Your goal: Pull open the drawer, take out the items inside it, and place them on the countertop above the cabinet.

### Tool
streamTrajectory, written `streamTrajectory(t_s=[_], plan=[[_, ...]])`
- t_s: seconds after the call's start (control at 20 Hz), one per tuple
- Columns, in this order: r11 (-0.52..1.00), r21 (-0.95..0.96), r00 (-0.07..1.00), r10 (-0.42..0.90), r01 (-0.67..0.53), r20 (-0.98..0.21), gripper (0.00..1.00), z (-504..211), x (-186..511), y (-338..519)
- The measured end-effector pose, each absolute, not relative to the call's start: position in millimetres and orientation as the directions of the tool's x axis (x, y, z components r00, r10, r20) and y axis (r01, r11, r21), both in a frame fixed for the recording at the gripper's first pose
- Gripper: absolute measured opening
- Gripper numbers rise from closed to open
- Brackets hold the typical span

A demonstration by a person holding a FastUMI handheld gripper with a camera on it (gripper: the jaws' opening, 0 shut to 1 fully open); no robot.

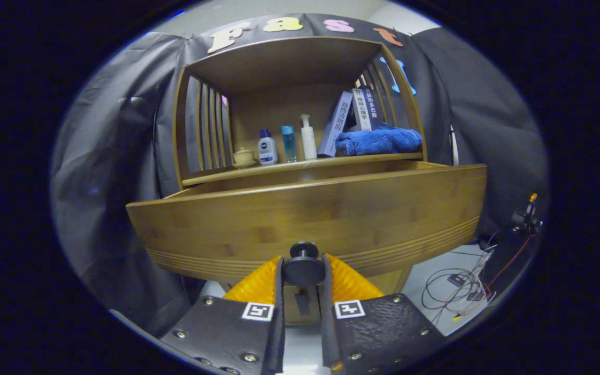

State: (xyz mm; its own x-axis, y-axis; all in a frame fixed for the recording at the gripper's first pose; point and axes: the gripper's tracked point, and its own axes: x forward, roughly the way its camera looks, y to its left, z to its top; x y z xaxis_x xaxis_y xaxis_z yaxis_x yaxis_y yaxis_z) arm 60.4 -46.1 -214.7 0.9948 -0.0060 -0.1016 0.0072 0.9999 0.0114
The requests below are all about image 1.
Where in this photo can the wooden drawer with black knob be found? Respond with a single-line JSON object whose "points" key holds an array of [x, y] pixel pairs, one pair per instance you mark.
{"points": [[305, 213]]}

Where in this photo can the clear teal bottle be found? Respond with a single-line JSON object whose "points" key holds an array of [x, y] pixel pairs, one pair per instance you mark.
{"points": [[289, 146]]}

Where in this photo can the black clamp with orange tip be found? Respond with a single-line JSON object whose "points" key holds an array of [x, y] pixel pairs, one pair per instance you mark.
{"points": [[526, 216]]}

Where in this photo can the beige lidded teacup with saucer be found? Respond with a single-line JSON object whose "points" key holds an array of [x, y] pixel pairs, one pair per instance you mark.
{"points": [[244, 156]]}

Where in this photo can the white pump bottle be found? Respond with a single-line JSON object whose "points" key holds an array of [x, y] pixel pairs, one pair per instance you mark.
{"points": [[308, 143]]}

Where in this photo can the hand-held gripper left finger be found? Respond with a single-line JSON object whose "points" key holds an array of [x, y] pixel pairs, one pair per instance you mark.
{"points": [[237, 333]]}

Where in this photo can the dark blue book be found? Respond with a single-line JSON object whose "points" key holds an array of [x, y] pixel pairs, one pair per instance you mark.
{"points": [[374, 107]]}

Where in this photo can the white spine book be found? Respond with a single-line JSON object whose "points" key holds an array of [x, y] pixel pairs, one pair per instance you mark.
{"points": [[362, 109]]}

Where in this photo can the light stand tripod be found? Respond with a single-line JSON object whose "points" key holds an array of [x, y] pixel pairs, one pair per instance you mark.
{"points": [[454, 146]]}

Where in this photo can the wooden countertop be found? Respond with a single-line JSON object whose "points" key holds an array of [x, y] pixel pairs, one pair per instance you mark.
{"points": [[289, 165]]}

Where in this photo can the blue folded towel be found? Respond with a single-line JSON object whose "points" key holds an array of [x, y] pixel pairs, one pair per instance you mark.
{"points": [[378, 141]]}

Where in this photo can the white bottle with blue cap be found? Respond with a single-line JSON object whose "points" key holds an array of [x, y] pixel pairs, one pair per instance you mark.
{"points": [[267, 151]]}

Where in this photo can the wooden cabinet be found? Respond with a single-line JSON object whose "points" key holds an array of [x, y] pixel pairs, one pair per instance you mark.
{"points": [[279, 62]]}

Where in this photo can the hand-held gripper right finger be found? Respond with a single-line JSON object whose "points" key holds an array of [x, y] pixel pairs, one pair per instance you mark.
{"points": [[373, 333]]}

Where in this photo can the pale grey book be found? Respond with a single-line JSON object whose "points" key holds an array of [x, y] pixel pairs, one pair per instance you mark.
{"points": [[334, 127]]}

